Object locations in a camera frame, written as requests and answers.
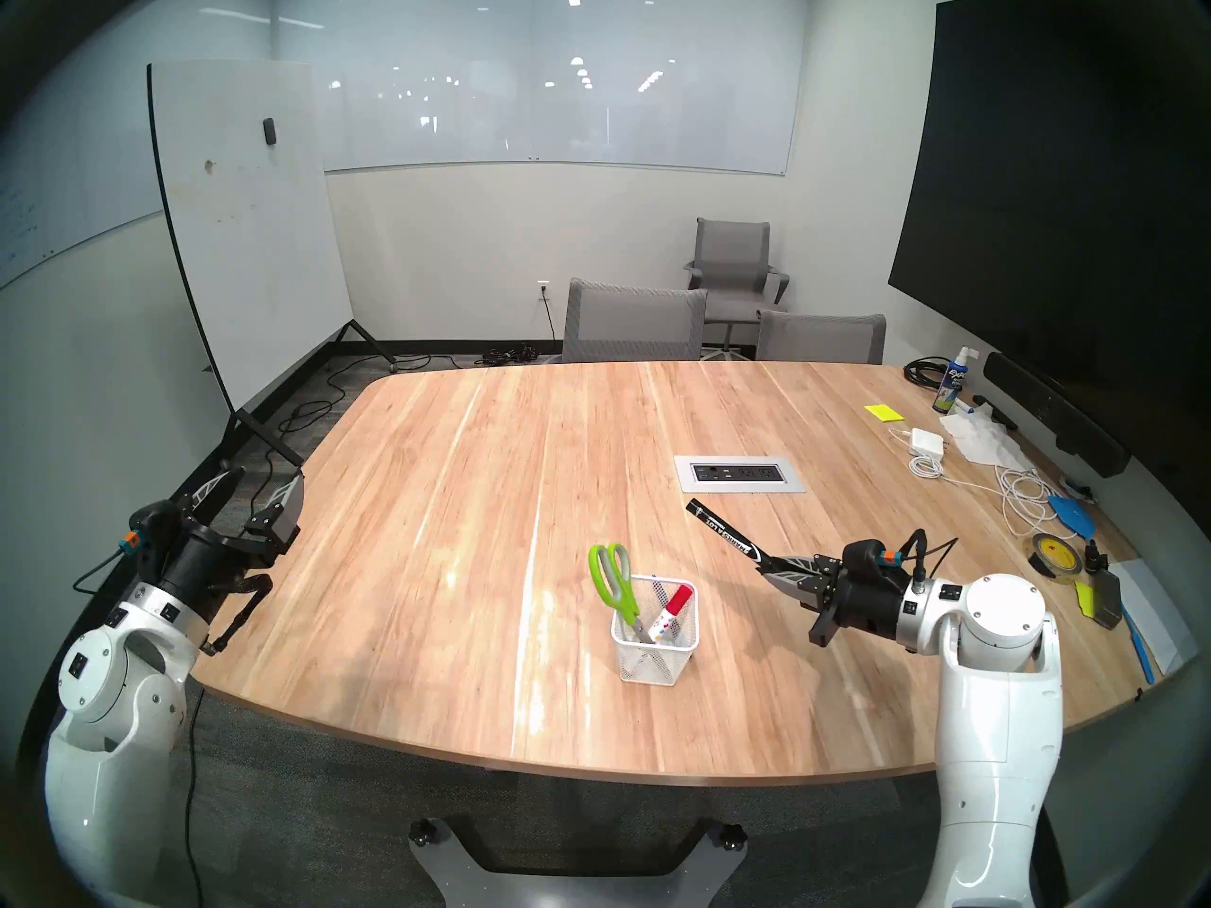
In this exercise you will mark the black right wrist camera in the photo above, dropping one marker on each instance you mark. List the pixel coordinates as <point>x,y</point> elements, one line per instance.
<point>866,556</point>

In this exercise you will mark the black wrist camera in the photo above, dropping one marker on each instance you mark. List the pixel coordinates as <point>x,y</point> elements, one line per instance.
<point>866,556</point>
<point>156,530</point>

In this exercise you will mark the large black wall screen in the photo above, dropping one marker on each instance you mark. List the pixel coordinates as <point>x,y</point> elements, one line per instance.
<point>1041,206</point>

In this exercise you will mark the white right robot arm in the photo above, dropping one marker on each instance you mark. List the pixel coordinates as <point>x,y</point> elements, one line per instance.
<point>993,726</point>

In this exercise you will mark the grey table power outlet box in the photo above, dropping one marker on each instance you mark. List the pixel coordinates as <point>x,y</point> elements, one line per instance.
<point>738,474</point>

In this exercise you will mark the whiteboard cleaner spray bottle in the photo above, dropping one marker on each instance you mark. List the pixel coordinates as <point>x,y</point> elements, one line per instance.
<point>949,386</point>

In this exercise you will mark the white power adapter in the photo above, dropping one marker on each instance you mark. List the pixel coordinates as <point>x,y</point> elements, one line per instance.
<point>927,442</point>

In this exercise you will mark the blue flat plastic item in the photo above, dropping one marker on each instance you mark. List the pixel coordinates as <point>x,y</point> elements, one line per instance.
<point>1074,516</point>

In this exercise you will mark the yellow note flag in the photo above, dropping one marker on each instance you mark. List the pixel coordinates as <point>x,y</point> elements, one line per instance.
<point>1084,599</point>

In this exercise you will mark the black video sound bar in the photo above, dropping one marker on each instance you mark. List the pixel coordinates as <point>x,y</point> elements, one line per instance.
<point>1050,410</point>

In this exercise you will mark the grey office chair with armrests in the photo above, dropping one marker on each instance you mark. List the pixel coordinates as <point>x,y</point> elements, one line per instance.
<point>733,252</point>

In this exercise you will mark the blue pen on paper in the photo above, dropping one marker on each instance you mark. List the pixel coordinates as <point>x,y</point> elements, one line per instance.
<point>1138,646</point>

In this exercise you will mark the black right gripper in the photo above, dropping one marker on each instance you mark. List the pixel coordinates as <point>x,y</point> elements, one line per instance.
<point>866,608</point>

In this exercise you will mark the white crumpled tissue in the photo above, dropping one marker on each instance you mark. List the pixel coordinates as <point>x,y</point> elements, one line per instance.
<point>979,438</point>

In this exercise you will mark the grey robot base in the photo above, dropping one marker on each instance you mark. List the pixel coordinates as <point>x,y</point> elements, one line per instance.
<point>577,885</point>

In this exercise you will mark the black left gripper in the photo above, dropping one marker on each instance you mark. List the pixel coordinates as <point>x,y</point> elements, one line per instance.
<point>203,566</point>

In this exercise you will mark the black remote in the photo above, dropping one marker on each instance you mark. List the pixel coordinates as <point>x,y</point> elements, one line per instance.
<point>993,412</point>

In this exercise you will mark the mobile whiteboard on stand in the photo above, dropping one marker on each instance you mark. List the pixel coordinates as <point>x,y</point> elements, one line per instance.
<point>246,216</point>

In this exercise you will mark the red capped white marker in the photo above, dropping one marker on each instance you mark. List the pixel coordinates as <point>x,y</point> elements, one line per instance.
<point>674,602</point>

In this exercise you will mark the wide glass wall whiteboard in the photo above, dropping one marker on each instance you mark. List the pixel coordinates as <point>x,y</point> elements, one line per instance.
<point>549,112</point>

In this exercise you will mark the black permanent marker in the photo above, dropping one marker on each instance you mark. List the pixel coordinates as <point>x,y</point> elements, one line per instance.
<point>724,530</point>

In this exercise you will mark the dark grey eraser block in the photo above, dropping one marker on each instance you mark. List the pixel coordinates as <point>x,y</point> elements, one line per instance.
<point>1107,599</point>

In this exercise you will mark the yellow sticky note pad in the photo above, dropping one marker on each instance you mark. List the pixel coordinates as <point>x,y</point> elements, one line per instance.
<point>883,412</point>

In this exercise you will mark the wall whiteboard with writing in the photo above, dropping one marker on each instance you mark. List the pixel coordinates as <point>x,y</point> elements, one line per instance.
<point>47,216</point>

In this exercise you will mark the grey mesh office chair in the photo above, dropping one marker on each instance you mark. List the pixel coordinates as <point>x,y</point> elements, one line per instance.
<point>821,340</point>
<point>634,322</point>

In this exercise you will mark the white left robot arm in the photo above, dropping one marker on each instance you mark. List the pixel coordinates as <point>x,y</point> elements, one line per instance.
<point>114,726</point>

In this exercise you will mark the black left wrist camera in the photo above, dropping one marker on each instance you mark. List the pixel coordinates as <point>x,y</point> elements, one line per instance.
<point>156,530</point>

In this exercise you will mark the black and yellow tape roll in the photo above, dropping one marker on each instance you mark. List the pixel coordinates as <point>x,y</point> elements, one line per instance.
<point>1055,554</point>

